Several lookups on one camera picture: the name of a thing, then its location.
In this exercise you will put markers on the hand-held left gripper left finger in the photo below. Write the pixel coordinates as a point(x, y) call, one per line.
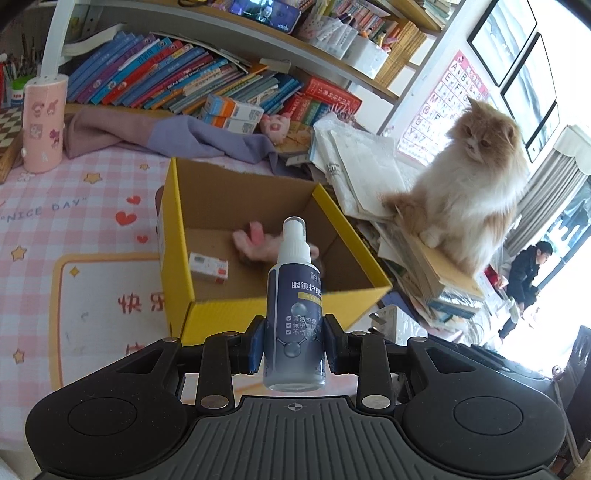
point(255, 344)

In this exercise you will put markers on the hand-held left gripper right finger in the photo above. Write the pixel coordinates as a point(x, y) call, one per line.
point(331, 344)

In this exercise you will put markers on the white spray bottle dark label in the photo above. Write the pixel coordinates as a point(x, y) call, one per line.
point(295, 332)

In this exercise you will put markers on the yellow cardboard box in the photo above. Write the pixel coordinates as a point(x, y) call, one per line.
point(217, 314)

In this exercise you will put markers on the small white box red label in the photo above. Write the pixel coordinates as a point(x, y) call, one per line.
point(207, 267)

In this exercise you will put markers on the white power adapter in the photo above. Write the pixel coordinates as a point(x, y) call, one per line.
point(397, 323)

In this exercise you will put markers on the stack of worn books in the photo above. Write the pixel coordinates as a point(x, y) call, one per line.
point(434, 281)

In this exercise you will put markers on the stack of loose papers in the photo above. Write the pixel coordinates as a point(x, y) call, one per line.
point(364, 170)

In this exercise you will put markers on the orange white fluffy cat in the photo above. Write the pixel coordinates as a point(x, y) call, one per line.
point(466, 198)

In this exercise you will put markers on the pink pig plush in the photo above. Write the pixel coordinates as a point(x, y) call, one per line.
point(276, 129)

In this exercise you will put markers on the purple pink cloth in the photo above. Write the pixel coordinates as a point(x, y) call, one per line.
point(184, 134)

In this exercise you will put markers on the orange blue white carton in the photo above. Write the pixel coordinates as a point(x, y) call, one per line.
point(233, 106)
point(228, 123)

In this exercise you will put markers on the red hardcover book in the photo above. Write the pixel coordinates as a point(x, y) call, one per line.
point(307, 113)

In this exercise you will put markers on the thick red dictionary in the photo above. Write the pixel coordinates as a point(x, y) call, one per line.
point(332, 94)

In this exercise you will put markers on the grey curtain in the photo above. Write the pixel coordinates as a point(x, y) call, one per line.
point(549, 194)

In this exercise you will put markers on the white storage box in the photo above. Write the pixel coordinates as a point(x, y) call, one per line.
point(367, 57)

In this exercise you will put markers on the row of colourful books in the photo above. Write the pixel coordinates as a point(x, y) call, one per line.
point(161, 69)

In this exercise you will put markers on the row of yellow books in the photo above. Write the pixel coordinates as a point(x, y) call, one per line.
point(401, 55)

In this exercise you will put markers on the black framed picture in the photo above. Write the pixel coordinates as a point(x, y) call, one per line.
point(542, 131)
point(528, 74)
point(503, 37)

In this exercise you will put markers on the pink cartoon print cylinder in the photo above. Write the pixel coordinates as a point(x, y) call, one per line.
point(44, 124)

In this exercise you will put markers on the white marker box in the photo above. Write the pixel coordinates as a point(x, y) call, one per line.
point(328, 34)

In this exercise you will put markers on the wooden chessboard box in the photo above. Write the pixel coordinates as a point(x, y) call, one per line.
point(9, 147)

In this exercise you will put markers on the smartphone showing video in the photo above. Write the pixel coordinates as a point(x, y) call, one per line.
point(265, 13)

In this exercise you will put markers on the white open book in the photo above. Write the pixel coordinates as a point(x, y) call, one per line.
point(87, 46)

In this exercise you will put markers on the pen cup with pens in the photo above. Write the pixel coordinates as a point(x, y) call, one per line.
point(17, 87)

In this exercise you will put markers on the white bookshelf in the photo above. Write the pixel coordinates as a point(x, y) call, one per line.
point(53, 50)

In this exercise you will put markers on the alphabet wall poster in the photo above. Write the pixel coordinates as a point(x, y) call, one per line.
point(443, 106)

